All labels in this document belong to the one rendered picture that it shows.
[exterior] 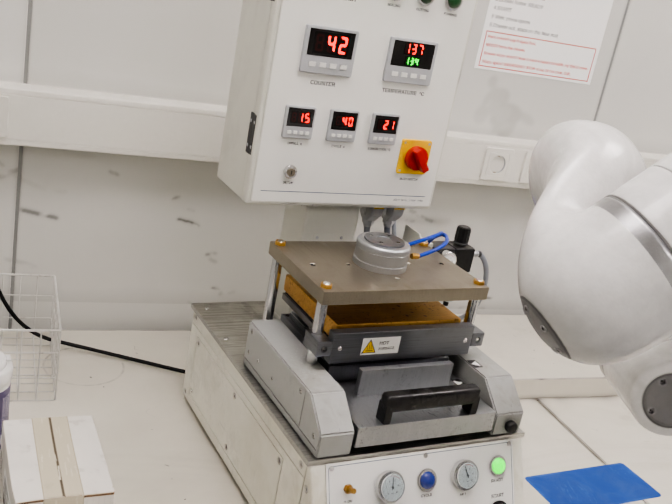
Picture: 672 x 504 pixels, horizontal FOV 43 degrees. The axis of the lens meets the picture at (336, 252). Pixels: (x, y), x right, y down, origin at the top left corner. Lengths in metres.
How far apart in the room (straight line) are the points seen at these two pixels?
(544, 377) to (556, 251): 1.23
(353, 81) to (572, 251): 0.76
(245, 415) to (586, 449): 0.69
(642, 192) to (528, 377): 1.22
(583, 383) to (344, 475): 0.85
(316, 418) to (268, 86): 0.46
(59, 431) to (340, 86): 0.62
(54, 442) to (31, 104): 0.60
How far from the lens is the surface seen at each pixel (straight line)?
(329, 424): 1.08
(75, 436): 1.24
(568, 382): 1.83
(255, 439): 1.23
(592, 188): 0.65
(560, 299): 0.56
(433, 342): 1.21
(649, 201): 0.57
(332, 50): 1.24
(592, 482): 1.58
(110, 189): 1.64
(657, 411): 0.98
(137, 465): 1.35
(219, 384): 1.35
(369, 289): 1.13
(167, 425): 1.45
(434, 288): 1.19
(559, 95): 1.95
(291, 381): 1.13
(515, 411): 1.24
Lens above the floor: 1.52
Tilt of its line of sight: 19 degrees down
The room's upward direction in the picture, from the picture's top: 11 degrees clockwise
